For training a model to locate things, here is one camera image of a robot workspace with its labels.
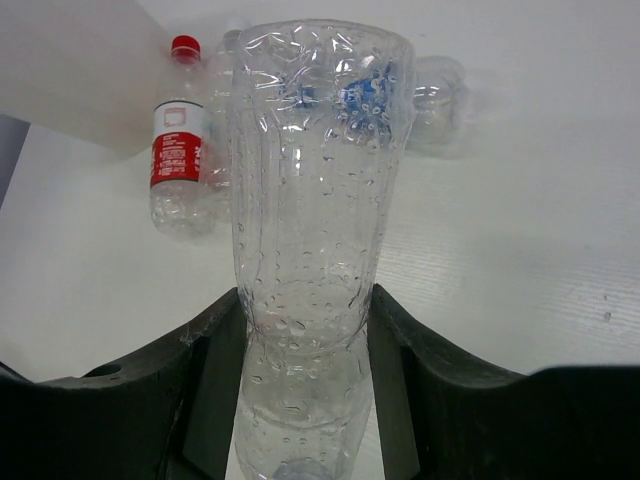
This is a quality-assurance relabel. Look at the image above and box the clear ribbed white cap bottle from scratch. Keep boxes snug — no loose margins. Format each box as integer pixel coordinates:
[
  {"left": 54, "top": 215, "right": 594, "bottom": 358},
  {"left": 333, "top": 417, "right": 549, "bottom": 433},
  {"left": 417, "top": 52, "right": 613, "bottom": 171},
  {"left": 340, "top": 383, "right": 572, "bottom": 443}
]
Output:
[{"left": 228, "top": 19, "right": 416, "bottom": 479}]

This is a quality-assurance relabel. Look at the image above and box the white octagonal plastic bin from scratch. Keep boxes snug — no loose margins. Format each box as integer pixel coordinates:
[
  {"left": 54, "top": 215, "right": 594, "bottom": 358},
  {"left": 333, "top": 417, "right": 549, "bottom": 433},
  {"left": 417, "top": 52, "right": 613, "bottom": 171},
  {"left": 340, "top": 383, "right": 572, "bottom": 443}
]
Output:
[{"left": 1, "top": 1, "right": 170, "bottom": 157}]

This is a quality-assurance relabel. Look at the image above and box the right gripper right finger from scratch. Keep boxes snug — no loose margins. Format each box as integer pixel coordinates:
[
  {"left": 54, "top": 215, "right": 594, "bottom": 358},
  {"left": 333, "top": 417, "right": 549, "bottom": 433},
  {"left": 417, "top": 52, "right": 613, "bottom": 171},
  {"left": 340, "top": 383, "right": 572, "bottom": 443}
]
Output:
[{"left": 368, "top": 286, "right": 639, "bottom": 479}]

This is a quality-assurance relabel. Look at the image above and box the blue label water bottle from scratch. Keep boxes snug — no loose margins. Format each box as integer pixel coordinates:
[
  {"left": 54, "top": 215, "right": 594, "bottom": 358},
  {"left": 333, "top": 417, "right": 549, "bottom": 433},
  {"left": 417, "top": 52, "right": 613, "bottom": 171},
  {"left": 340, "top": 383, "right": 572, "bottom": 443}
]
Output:
[{"left": 271, "top": 51, "right": 467, "bottom": 154}]

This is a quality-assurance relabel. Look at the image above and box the red cap red label bottle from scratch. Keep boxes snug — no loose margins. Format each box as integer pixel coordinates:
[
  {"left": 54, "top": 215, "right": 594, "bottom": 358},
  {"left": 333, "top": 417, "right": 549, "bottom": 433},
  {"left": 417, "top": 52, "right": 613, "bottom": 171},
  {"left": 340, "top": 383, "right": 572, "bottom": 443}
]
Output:
[{"left": 149, "top": 35, "right": 214, "bottom": 241}]

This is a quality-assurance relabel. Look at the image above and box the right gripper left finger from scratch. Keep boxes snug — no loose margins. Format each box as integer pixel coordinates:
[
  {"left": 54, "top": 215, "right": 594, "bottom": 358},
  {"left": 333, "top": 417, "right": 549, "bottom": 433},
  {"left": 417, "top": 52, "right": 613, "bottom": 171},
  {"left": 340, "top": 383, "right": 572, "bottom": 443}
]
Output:
[{"left": 1, "top": 290, "right": 246, "bottom": 479}]

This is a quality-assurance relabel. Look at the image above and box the clear unlabelled crushed bottle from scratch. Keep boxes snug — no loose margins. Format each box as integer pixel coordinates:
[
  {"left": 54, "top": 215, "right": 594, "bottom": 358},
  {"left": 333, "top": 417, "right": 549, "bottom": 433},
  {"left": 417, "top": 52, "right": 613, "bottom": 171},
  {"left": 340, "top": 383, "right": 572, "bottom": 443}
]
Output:
[{"left": 200, "top": 19, "right": 250, "bottom": 219}]

